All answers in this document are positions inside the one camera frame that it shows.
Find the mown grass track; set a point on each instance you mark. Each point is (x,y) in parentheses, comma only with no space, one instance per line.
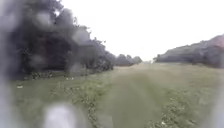
(130,100)

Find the grass field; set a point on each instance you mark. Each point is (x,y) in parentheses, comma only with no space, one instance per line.
(56,93)
(193,86)

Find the wood of dark trees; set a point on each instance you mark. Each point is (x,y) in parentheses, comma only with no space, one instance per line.
(50,43)

